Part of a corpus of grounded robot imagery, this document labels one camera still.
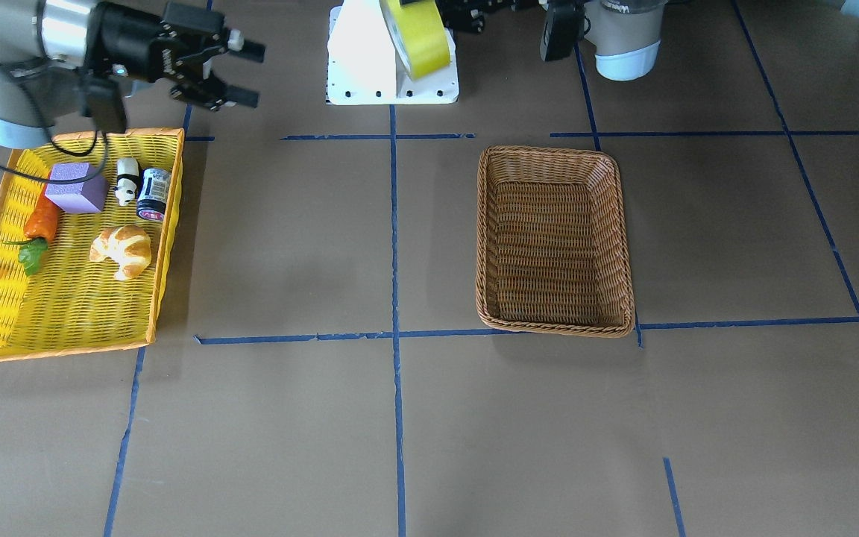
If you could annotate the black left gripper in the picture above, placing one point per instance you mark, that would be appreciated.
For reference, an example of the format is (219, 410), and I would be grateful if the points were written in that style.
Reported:
(479, 14)

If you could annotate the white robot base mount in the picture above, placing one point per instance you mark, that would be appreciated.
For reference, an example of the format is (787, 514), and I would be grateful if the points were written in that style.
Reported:
(364, 69)

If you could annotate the toy carrot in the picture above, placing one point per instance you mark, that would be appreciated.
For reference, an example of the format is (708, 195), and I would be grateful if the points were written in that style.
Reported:
(40, 231)

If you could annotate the panda figurine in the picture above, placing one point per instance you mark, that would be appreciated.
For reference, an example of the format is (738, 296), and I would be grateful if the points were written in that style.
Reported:
(128, 180)

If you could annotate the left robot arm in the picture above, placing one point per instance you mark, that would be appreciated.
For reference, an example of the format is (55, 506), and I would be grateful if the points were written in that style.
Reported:
(626, 34)

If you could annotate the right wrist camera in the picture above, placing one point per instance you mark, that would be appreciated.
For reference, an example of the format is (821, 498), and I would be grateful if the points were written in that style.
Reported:
(103, 103)

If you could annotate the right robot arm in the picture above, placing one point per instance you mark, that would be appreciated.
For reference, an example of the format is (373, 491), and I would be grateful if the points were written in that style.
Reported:
(62, 57)

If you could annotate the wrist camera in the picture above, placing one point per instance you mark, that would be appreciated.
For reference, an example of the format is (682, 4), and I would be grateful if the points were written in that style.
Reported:
(564, 27)
(103, 103)

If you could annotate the purple foam block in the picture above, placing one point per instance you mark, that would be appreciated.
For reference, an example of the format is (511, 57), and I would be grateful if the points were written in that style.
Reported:
(77, 188)

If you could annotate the yellow woven basket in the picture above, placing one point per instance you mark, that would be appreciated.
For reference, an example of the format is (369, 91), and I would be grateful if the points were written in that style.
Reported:
(75, 306)

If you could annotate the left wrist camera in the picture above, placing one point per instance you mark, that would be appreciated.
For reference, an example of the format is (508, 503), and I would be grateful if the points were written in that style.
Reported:
(564, 27)

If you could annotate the toy croissant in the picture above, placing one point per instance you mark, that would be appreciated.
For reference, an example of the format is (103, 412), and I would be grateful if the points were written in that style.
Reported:
(130, 247)

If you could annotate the yellow tape roll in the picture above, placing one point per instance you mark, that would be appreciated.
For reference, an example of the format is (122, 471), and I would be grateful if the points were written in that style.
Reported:
(419, 37)

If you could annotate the brown wicker basket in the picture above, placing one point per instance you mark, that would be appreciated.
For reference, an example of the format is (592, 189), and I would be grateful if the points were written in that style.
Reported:
(552, 253)

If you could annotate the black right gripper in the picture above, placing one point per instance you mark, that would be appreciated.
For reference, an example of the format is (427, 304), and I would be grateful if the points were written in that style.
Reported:
(122, 39)

